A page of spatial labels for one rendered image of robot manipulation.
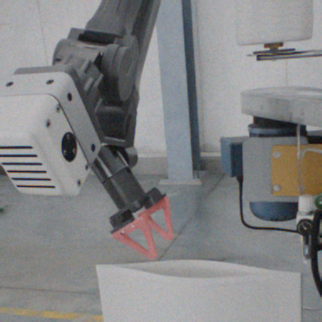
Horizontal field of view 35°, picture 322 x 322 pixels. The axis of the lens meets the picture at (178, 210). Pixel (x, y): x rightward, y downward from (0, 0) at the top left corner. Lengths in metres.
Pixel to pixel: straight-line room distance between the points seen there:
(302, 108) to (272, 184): 0.25
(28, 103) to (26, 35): 6.47
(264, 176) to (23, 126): 0.80
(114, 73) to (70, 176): 0.19
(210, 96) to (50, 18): 2.22
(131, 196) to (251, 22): 0.46
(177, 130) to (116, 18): 5.08
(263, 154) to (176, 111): 4.61
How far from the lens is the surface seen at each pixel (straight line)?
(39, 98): 0.60
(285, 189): 1.26
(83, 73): 0.68
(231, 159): 1.27
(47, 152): 0.59
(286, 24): 1.10
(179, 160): 5.93
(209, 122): 6.23
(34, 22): 6.99
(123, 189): 0.86
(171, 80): 5.81
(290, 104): 1.12
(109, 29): 0.79
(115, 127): 0.85
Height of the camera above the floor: 1.54
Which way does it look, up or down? 18 degrees down
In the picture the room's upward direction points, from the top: 4 degrees counter-clockwise
